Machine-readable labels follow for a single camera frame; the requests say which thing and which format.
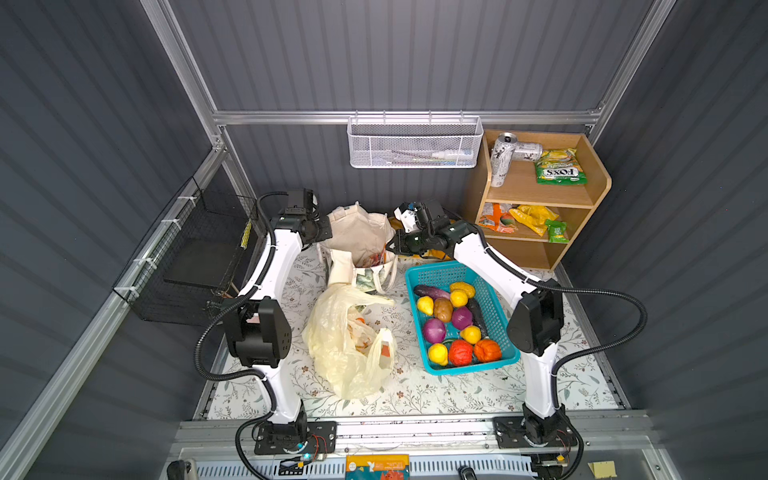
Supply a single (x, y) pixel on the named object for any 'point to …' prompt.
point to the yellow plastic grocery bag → (349, 354)
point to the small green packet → (557, 231)
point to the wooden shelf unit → (539, 190)
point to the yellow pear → (426, 305)
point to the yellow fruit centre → (471, 334)
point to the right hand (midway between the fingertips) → (388, 248)
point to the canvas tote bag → (360, 244)
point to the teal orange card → (377, 467)
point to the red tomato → (460, 352)
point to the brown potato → (443, 309)
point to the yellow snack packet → (534, 217)
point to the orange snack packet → (492, 214)
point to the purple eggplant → (423, 290)
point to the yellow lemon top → (459, 298)
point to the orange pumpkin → (487, 350)
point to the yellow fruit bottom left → (438, 354)
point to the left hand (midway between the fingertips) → (322, 228)
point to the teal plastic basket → (430, 273)
